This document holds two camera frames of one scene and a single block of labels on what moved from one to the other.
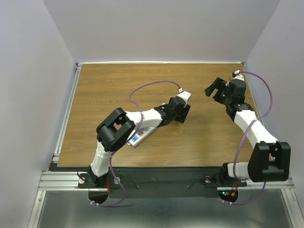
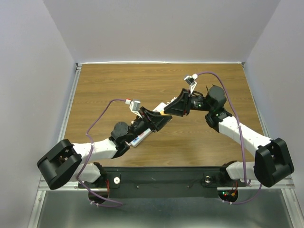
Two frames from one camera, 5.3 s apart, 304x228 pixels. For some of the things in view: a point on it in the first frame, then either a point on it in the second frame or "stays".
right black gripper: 217,83 to 181,105
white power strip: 141,134 stays
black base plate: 162,182 stays
